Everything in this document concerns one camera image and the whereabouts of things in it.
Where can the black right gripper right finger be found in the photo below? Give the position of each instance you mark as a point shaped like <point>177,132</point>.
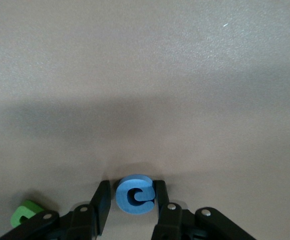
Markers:
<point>174,222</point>

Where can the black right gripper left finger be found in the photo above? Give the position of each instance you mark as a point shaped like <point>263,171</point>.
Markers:
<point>84,222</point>

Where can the blue foam letter c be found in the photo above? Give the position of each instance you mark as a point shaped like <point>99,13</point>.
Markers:
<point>123,197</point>

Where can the green foam letter B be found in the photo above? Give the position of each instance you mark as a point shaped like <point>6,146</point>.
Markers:
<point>27,208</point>

